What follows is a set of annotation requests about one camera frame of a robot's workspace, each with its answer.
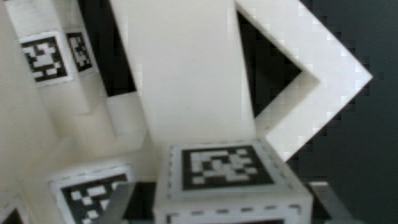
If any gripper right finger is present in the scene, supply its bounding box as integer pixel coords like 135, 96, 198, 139
309, 182, 366, 224

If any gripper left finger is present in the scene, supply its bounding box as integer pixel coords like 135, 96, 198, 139
94, 182, 135, 224

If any white tagged cube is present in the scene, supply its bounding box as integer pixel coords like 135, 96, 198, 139
152, 140, 312, 224
49, 164, 135, 224

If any white chair back frame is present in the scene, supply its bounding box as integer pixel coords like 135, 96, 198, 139
0, 0, 254, 224

